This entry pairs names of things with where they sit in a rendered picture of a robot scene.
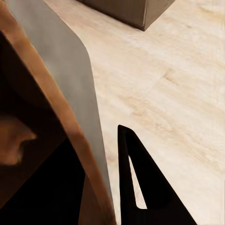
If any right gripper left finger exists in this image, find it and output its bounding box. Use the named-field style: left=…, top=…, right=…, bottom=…
left=0, top=137, right=85, bottom=225

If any trash can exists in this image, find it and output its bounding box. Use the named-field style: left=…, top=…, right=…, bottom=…
left=0, top=0, right=117, bottom=225

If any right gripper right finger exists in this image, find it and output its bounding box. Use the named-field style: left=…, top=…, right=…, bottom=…
left=118, top=125, right=197, bottom=225

